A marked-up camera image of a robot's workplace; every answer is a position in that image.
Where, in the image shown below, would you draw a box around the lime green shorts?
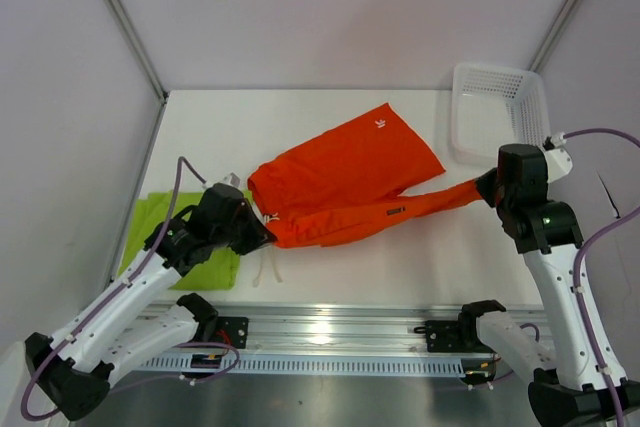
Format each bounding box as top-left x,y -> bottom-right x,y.
118,191 -> 240,291

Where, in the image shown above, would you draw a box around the orange shorts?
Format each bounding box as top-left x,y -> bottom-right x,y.
248,104 -> 481,249

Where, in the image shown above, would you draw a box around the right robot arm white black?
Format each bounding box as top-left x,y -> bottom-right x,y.
456,144 -> 639,426

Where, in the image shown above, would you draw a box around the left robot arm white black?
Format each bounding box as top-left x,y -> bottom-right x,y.
21,183 -> 276,421

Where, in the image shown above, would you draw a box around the white plastic basket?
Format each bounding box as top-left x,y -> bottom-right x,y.
450,62 -> 551,168

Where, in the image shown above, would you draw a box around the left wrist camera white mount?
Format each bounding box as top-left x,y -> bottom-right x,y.
221,172 -> 240,189

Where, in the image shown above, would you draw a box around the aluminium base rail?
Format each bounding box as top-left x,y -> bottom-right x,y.
134,302 -> 551,360

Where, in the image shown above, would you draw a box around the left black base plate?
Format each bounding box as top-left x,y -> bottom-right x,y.
212,317 -> 250,349

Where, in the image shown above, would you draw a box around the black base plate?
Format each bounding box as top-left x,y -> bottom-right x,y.
413,320 -> 486,353
212,317 -> 250,349

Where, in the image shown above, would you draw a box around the white slotted cable duct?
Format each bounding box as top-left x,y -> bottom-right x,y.
138,352 -> 488,378

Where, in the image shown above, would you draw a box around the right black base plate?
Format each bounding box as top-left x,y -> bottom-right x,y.
413,320 -> 486,353

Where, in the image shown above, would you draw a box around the right aluminium corner post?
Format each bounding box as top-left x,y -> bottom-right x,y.
528,0 -> 584,73

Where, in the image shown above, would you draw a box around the aluminium corner post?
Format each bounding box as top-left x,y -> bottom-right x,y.
528,0 -> 584,73
79,0 -> 168,101

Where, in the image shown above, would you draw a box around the left aluminium corner post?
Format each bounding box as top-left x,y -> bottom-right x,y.
79,0 -> 168,101

